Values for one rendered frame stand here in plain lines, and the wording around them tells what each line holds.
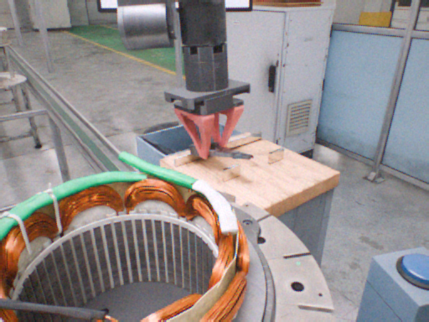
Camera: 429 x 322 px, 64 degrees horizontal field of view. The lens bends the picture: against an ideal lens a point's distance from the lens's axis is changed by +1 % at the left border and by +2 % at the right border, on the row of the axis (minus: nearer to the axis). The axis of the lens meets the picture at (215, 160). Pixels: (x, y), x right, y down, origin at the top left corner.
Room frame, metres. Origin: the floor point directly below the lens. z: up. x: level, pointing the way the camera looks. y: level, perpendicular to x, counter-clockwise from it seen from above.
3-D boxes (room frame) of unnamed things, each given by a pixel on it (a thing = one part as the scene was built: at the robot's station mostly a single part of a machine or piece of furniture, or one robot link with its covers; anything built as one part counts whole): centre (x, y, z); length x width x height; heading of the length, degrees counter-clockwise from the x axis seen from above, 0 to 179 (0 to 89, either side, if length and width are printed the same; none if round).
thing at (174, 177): (0.26, 0.03, 1.15); 0.15 x 0.04 x 0.02; 41
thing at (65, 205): (0.26, 0.12, 1.12); 0.06 x 0.02 x 0.04; 131
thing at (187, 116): (0.45, 0.01, 1.14); 0.07 x 0.07 x 0.09; 39
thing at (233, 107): (0.45, 0.01, 1.14); 0.07 x 0.07 x 0.09; 39
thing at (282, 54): (2.92, -0.37, 0.60); 1.02 x 0.55 x 1.20; 35
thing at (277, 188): (0.46, -0.05, 1.05); 0.20 x 0.19 x 0.02; 38
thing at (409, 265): (0.28, -0.22, 1.04); 0.04 x 0.04 x 0.01
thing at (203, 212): (0.24, 0.01, 1.12); 0.06 x 0.02 x 0.04; 41
